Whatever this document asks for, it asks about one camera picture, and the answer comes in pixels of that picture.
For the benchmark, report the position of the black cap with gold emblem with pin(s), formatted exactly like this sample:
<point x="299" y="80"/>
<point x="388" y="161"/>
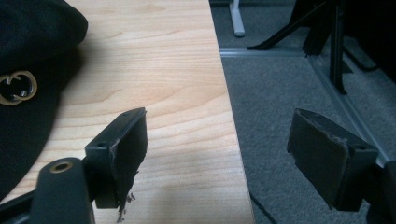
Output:
<point x="29" y="81"/>

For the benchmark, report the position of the grey metal floor rail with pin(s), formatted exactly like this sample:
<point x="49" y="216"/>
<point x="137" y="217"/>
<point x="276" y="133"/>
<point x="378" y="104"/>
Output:
<point x="314" y="81"/>

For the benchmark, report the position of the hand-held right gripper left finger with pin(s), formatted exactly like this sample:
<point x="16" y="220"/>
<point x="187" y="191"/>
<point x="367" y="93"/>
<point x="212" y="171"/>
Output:
<point x="120" y="158"/>

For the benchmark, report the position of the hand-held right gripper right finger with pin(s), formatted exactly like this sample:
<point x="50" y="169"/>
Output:
<point x="327" y="161"/>

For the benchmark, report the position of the black tripod stand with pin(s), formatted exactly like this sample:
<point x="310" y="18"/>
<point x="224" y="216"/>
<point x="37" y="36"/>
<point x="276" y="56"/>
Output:
<point x="330" y="40"/>

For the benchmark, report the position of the white metal table leg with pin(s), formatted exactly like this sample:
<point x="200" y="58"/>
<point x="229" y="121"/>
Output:
<point x="237" y="18"/>

